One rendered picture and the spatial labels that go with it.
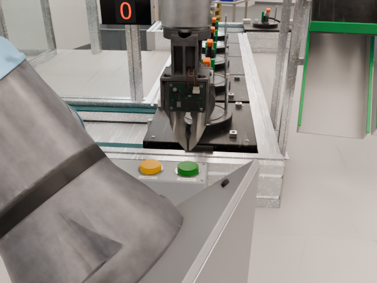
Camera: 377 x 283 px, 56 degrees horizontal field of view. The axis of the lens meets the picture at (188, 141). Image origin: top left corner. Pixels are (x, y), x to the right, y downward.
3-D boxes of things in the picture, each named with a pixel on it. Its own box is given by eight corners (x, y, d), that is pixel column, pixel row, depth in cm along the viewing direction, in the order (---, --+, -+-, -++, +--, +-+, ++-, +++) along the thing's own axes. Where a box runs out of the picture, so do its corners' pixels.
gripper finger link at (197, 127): (185, 163, 60) (185, 111, 55) (188, 146, 65) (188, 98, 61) (204, 164, 59) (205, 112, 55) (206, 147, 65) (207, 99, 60)
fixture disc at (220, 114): (232, 133, 78) (233, 125, 77) (169, 131, 79) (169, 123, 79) (231, 109, 91) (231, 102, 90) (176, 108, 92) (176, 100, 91)
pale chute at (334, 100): (363, 140, 72) (369, 132, 68) (295, 132, 75) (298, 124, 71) (369, 21, 80) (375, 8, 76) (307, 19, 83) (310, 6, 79)
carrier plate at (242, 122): (256, 154, 74) (257, 145, 73) (142, 149, 76) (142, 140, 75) (249, 110, 96) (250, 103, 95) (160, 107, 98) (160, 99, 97)
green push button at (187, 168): (197, 181, 65) (198, 172, 64) (175, 179, 65) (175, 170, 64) (199, 169, 69) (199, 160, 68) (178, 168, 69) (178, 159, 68)
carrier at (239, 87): (249, 108, 97) (253, 62, 91) (161, 105, 99) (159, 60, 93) (244, 81, 118) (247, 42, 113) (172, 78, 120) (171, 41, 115)
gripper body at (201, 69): (159, 115, 54) (155, 33, 49) (166, 95, 62) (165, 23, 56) (209, 117, 54) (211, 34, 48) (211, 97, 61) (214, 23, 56)
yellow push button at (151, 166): (159, 179, 66) (159, 169, 65) (138, 178, 66) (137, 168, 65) (162, 168, 69) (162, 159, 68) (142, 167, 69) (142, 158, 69)
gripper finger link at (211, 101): (187, 126, 61) (186, 76, 57) (187, 122, 63) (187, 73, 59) (214, 127, 61) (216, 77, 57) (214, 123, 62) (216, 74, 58)
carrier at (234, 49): (241, 62, 140) (243, 28, 135) (180, 60, 142) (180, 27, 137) (239, 48, 162) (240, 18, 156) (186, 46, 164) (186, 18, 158)
